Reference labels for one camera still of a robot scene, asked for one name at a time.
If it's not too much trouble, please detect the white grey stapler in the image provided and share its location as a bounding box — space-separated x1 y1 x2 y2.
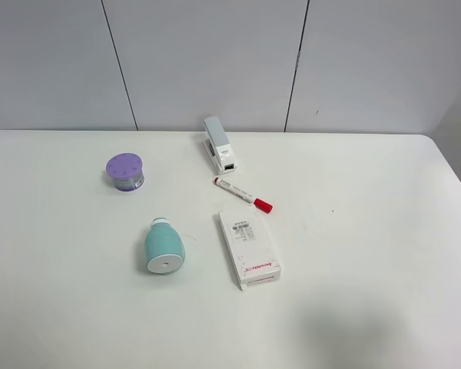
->
203 116 237 175

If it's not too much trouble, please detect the purple lidded round container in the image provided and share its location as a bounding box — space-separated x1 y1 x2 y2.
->
105 153 144 191

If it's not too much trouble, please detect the white cardboard box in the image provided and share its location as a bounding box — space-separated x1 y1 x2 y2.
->
218 205 282 291

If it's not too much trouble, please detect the teal electric pencil sharpener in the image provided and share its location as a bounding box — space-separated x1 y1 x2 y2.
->
144 217 185 274

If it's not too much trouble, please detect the red white marker pen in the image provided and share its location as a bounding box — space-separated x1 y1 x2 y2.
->
213 177 273 214

